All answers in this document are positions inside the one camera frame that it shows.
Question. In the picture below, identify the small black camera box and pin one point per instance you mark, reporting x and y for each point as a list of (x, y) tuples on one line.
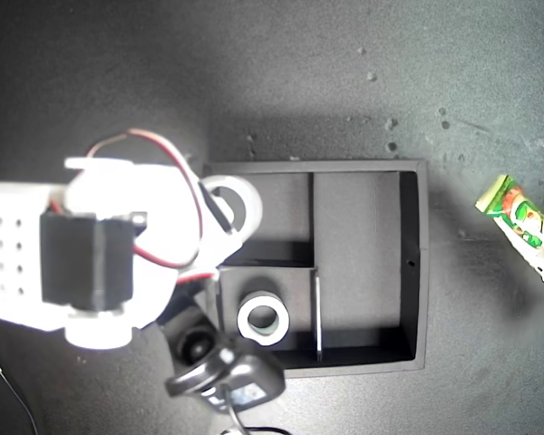
[(249, 376)]

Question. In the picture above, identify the black tray with wells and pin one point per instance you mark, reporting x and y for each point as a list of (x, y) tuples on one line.
[(358, 249)]

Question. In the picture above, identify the green printed snack bar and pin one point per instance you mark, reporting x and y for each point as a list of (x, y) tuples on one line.
[(521, 213)]

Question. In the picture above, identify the white tape roll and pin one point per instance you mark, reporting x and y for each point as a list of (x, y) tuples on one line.
[(242, 319), (254, 204)]

